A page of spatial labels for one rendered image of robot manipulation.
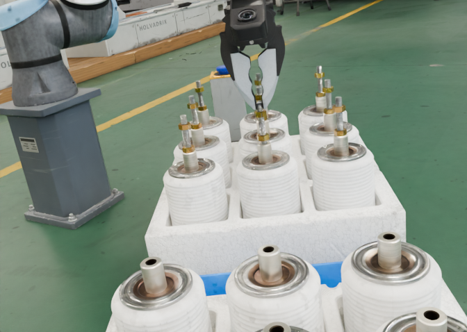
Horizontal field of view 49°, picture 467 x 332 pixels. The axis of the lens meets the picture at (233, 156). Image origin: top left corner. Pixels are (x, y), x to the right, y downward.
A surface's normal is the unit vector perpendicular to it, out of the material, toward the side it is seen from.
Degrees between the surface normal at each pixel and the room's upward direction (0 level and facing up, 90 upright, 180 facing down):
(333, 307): 0
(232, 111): 90
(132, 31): 90
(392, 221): 90
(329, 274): 88
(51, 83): 73
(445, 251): 0
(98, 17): 120
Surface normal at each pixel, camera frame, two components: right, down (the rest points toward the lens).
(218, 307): -0.13, -0.93
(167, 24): 0.85, 0.08
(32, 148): -0.50, 0.37
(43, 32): 0.64, 0.27
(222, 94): -0.04, 0.37
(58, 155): 0.24, 0.32
